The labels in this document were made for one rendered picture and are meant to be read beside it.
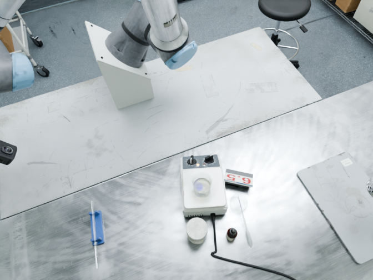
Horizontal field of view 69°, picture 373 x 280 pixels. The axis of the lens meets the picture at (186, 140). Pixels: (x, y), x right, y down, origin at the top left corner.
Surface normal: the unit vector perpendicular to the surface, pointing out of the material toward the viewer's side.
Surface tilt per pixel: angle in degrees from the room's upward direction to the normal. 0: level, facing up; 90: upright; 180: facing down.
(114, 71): 90
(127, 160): 0
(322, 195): 0
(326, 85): 0
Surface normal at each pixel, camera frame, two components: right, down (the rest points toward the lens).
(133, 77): 0.36, 0.79
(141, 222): -0.04, -0.51
